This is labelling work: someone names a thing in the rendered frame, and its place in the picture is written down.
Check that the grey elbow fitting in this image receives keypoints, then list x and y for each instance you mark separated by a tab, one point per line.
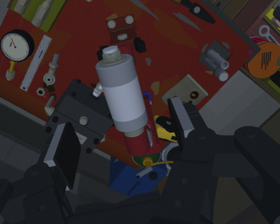
50	104

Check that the orange disc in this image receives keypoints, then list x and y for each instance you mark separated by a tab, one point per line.
264	60

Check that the black knob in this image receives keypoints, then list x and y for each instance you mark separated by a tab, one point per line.
139	45

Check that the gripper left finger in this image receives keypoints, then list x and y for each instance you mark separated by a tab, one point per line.
66	153

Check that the steel ruler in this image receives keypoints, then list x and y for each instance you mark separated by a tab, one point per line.
35	63

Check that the grey block with two tubes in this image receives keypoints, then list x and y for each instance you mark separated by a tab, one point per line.
216	60

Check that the grey threaded fitting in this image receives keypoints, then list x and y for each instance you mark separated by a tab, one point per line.
43	13
21	5

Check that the grey pointed blade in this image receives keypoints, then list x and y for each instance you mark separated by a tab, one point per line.
186	21
144	8

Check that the green disc with yellow cap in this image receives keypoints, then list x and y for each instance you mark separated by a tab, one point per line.
142	160

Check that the red work mat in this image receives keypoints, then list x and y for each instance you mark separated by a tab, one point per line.
173	60

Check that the green parts tray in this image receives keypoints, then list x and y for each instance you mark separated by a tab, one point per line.
55	17

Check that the small white fitting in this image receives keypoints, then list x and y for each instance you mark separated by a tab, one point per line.
97	90

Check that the grey hex nut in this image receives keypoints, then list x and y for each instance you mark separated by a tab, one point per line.
40	91

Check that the beige plate with brown hole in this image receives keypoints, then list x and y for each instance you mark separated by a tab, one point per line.
184	91

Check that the small grey pin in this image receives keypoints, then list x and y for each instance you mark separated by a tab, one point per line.
144	172

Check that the blue holder block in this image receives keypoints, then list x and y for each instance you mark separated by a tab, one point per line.
126	180

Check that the grey rod end fitting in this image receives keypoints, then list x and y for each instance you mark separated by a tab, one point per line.
50	76

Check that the dark grey valve body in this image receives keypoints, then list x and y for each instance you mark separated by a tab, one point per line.
75	108

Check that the black rimmed pressure gauge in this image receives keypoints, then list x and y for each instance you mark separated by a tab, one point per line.
14	46

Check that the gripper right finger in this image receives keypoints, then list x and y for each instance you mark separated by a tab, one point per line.
181	120

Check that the red lever with grey grip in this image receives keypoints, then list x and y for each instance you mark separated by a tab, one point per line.
123	93

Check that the red bracket with bolts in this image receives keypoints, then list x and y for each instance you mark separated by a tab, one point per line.
121	28

